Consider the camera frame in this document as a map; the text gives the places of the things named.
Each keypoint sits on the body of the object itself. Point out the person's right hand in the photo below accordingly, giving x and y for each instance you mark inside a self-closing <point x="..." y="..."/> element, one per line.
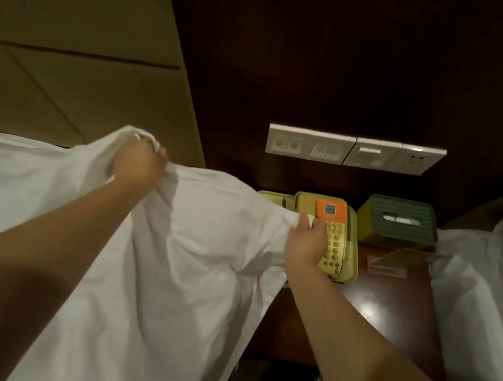
<point x="304" y="250"/>

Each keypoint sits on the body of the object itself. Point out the person's left hand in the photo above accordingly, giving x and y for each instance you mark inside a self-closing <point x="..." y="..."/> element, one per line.
<point x="140" y="165"/>

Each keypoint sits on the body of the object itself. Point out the white duvet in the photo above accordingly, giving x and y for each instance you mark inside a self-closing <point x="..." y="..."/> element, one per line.
<point x="169" y="280"/>

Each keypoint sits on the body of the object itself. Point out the person's left forearm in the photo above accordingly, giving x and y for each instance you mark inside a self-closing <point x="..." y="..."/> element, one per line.
<point x="16" y="273"/>

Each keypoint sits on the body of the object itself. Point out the beige telephone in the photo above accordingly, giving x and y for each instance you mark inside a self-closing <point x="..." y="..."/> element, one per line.
<point x="335" y="236"/>

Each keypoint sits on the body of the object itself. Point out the dark tissue box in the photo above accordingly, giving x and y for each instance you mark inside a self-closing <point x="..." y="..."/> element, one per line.
<point x="398" y="220"/>

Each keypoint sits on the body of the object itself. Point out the dark wooden nightstand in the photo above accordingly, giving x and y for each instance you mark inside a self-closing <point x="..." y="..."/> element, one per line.
<point x="384" y="316"/>

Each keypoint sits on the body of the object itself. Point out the white wall switch panel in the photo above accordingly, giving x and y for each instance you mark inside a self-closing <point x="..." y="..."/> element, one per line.
<point x="354" y="150"/>

